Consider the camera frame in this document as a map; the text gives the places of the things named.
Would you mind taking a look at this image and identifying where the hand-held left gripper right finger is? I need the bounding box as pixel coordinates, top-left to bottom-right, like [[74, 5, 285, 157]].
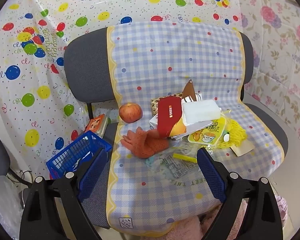
[[196, 147, 283, 240]]

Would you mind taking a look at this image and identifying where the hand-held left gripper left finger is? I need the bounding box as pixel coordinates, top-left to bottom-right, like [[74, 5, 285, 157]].
[[19, 147, 109, 240]]

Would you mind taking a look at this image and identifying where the white milk carton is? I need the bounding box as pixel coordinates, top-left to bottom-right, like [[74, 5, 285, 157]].
[[149, 115, 161, 133]]

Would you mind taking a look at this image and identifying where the blue plastic basket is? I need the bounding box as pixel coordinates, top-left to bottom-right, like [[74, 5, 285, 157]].
[[46, 130, 113, 180]]

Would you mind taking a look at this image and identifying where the yellow plastic strip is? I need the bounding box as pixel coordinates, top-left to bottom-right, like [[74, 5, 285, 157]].
[[173, 152, 197, 163]]

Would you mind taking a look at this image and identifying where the clear printed plastic wrapper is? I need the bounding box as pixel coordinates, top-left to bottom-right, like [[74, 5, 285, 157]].
[[160, 152, 198, 179]]

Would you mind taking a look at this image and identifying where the yellow snack packet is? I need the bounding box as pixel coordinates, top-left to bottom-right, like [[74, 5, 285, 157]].
[[187, 116, 228, 148]]

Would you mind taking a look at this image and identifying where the small cardboard piece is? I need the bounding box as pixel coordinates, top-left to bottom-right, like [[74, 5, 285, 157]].
[[230, 141, 255, 157]]

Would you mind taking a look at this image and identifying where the yellow yarn mop toy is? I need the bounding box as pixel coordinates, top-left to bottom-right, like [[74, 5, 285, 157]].
[[216, 119, 248, 149]]

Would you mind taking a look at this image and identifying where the orange printed tin box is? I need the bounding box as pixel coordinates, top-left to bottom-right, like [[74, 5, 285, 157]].
[[84, 114, 110, 138]]

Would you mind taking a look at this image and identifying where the pink fluffy rug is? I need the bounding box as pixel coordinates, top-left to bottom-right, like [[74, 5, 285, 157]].
[[162, 200, 248, 240]]

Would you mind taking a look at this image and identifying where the orange knitted glove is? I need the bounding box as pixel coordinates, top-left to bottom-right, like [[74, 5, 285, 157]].
[[120, 127, 170, 158]]

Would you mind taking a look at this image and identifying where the white foam block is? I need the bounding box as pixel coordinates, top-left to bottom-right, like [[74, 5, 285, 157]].
[[182, 99, 222, 126]]

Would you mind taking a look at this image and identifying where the red apple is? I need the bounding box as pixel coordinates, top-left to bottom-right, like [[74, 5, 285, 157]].
[[119, 103, 143, 123]]

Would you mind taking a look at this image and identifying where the red paper bag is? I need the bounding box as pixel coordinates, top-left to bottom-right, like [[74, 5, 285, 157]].
[[157, 97, 188, 138]]

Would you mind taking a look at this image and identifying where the pink cloth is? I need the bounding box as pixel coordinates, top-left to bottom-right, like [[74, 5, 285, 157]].
[[275, 195, 289, 220]]

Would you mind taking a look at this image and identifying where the brown cardboard triangle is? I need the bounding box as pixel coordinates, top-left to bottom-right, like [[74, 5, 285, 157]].
[[181, 79, 198, 103]]

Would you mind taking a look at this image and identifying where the lattice patterned pouch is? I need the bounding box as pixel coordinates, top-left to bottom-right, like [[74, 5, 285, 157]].
[[151, 94, 184, 117]]

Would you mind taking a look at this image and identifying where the bubble wrap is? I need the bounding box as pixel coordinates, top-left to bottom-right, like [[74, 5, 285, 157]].
[[0, 175, 25, 240]]

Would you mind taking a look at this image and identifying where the grey office chair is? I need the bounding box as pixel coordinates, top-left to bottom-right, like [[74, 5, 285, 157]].
[[64, 22, 289, 230]]

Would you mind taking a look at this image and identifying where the checked dotted chair cloth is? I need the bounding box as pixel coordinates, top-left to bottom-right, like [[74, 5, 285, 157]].
[[105, 21, 284, 237]]

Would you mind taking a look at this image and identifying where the floral printed sheet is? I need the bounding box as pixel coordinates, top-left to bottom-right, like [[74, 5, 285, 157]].
[[234, 0, 300, 153]]

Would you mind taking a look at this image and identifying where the balloon printed plastic sheet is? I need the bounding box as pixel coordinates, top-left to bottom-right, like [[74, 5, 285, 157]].
[[0, 0, 243, 180]]

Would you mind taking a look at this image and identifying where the black cable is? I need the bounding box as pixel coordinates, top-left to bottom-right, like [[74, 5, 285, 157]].
[[5, 169, 33, 188]]

